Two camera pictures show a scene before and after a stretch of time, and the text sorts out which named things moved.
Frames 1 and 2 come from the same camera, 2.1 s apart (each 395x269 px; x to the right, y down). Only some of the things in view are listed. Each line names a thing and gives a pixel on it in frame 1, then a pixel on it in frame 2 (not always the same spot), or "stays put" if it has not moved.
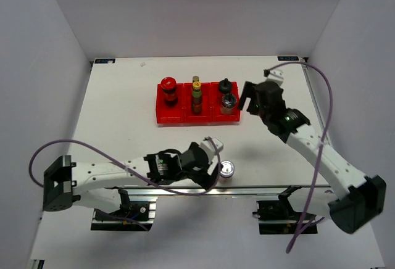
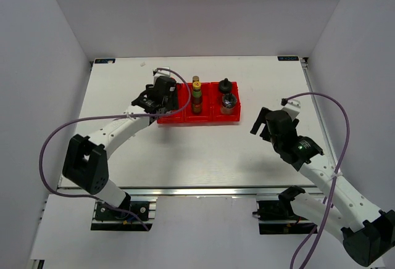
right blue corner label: x=288 y=58 stays put
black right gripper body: x=260 y=110 → x=276 y=144
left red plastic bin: x=170 y=116 stays put
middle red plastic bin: x=205 y=118 stays put
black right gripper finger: x=247 y=93 → x=261 y=120
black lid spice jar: x=225 y=86 stays put
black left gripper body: x=201 y=176 → x=171 y=102
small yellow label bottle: x=195 y=78 stays put
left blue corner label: x=102 y=61 stays put
